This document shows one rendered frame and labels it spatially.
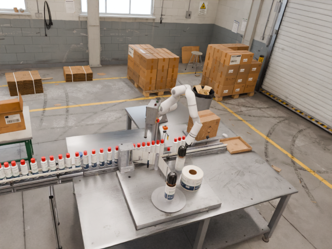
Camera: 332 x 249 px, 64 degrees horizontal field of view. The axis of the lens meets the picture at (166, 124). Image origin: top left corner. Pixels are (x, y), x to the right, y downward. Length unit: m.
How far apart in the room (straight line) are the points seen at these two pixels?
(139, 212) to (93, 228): 0.38
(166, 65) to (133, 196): 4.17
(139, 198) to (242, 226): 1.39
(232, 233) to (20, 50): 6.41
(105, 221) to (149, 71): 4.20
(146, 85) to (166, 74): 0.53
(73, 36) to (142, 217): 6.09
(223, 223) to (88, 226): 1.60
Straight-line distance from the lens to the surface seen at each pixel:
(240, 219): 3.39
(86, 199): 2.49
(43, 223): 3.49
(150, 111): 2.55
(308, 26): 6.76
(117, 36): 7.95
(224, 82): 6.33
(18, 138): 3.45
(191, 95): 2.78
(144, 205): 2.36
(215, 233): 3.16
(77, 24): 7.64
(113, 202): 2.45
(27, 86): 6.26
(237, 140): 3.53
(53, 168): 2.63
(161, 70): 6.11
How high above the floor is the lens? 2.64
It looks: 31 degrees down
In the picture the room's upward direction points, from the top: 7 degrees clockwise
